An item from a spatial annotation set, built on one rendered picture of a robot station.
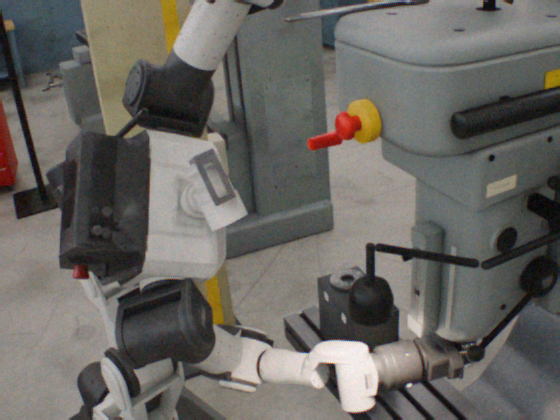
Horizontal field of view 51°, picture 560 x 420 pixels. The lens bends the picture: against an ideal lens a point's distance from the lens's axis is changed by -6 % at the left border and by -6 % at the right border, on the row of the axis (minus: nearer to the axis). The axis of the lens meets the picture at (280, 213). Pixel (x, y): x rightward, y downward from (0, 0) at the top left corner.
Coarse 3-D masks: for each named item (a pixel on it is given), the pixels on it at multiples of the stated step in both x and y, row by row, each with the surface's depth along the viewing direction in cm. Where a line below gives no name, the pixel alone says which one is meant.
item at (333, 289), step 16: (336, 272) 159; (352, 272) 158; (320, 288) 159; (336, 288) 153; (320, 304) 162; (336, 304) 150; (320, 320) 166; (336, 320) 153; (336, 336) 156; (352, 336) 145; (368, 336) 145; (384, 336) 147
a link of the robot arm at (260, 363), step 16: (240, 336) 126; (256, 336) 126; (256, 352) 125; (272, 352) 124; (288, 352) 123; (240, 368) 123; (256, 368) 125; (272, 368) 122; (288, 368) 120; (304, 384) 119
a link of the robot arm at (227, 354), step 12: (216, 336) 112; (228, 336) 119; (216, 348) 112; (228, 348) 117; (240, 348) 123; (204, 360) 111; (216, 360) 114; (228, 360) 118; (240, 360) 123; (204, 372) 122; (216, 372) 120; (228, 372) 121; (228, 384) 123; (240, 384) 122; (252, 384) 124
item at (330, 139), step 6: (330, 132) 95; (336, 132) 95; (312, 138) 94; (318, 138) 94; (324, 138) 94; (330, 138) 94; (336, 138) 95; (312, 144) 94; (318, 144) 94; (324, 144) 94; (330, 144) 95; (336, 144) 95; (312, 150) 94
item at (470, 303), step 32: (416, 192) 104; (544, 192) 94; (416, 224) 106; (448, 224) 97; (480, 224) 92; (512, 224) 93; (544, 224) 97; (480, 256) 95; (448, 288) 102; (480, 288) 98; (512, 288) 100; (448, 320) 104; (480, 320) 101
